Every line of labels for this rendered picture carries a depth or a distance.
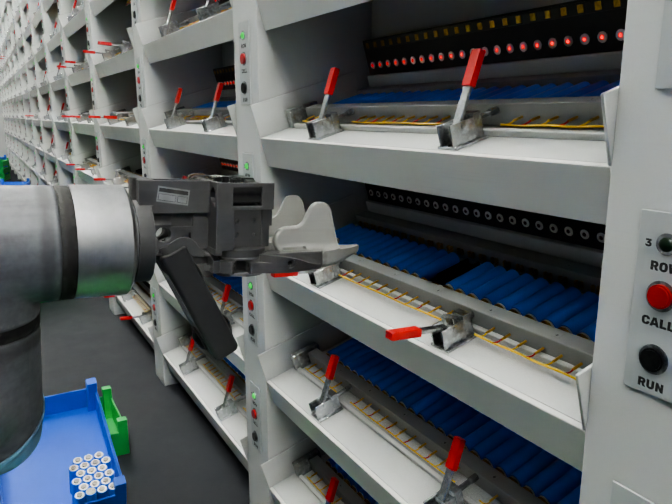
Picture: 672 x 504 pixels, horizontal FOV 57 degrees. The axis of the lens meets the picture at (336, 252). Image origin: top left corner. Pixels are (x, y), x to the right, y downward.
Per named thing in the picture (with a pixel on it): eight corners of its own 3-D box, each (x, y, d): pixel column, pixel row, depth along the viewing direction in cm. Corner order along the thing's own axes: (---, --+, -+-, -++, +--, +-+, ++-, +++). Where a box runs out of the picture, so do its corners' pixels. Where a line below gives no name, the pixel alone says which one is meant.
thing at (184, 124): (245, 162, 103) (219, 79, 98) (154, 146, 154) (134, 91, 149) (345, 125, 111) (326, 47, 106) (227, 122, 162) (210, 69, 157)
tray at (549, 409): (591, 478, 48) (577, 375, 44) (271, 290, 99) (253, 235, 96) (738, 360, 56) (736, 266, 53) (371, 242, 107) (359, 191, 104)
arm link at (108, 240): (80, 312, 46) (62, 282, 54) (146, 305, 48) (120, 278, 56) (76, 191, 44) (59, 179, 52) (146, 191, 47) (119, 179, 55)
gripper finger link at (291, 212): (342, 195, 63) (264, 197, 57) (338, 253, 64) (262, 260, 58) (323, 192, 65) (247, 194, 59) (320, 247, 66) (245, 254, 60)
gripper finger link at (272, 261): (328, 254, 55) (230, 257, 51) (327, 271, 55) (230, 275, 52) (310, 244, 59) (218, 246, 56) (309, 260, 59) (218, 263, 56)
